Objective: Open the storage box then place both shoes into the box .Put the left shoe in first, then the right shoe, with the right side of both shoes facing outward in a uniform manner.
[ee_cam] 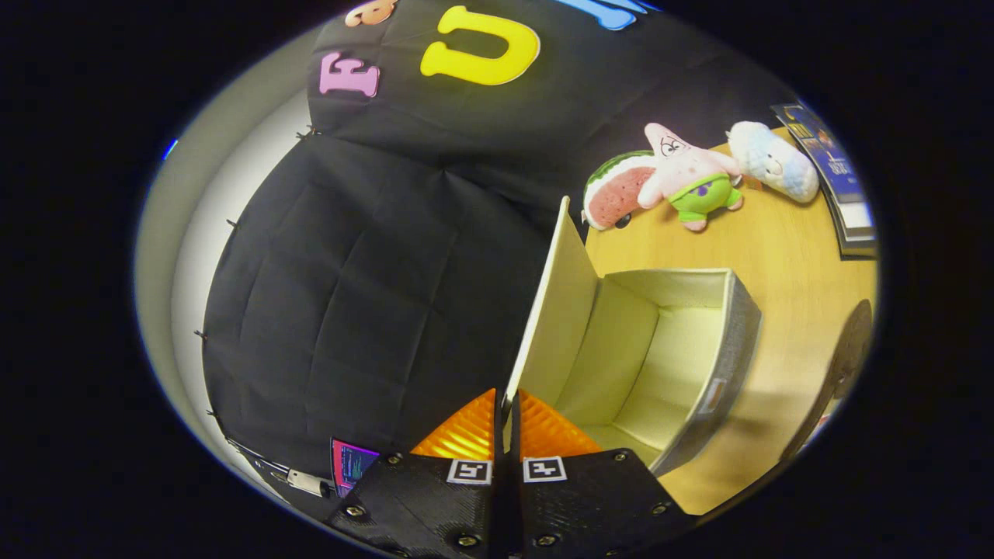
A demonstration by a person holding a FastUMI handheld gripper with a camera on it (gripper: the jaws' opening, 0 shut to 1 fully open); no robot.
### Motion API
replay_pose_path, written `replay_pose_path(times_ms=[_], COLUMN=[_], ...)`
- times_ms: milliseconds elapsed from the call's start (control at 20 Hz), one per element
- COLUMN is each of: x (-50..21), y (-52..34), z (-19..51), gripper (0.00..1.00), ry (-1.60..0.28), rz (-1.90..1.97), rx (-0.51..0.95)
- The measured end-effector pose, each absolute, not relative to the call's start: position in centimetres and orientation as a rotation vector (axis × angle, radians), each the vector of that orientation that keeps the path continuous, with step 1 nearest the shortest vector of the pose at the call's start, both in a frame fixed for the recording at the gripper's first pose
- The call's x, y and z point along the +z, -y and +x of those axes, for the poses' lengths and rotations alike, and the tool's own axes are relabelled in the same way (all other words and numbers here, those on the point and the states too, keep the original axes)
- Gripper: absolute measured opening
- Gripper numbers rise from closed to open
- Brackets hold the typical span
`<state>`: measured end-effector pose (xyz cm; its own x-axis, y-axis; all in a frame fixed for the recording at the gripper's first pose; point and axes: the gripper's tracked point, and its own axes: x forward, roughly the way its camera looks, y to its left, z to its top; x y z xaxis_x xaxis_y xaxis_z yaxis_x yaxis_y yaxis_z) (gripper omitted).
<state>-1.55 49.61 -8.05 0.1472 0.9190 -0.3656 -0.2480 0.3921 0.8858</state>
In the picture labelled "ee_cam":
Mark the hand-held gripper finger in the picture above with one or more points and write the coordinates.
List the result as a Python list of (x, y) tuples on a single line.
[(501, 497), (519, 505)]

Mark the grey fabric storage box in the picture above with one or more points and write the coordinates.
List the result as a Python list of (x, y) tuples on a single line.
[(660, 357)]

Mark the brown fuzzy shoe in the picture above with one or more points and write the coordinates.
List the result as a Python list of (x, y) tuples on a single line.
[(842, 357)]

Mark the small lit purple screen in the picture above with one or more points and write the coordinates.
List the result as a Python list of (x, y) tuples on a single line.
[(353, 464)]

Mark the white plug connector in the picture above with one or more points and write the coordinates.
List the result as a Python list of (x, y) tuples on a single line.
[(309, 483)]

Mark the watermelon slice plush toy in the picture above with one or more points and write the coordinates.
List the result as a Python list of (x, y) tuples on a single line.
[(617, 194)]

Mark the pink starfish plush toy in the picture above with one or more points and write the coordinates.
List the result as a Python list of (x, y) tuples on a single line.
[(691, 175)]

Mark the white fluffy plush toy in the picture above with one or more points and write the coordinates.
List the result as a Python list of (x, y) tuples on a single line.
[(776, 163)]

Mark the thick white-edged book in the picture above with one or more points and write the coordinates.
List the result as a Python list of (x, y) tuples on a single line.
[(858, 221)]

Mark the blue cover book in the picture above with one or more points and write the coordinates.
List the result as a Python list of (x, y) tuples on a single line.
[(827, 151)]

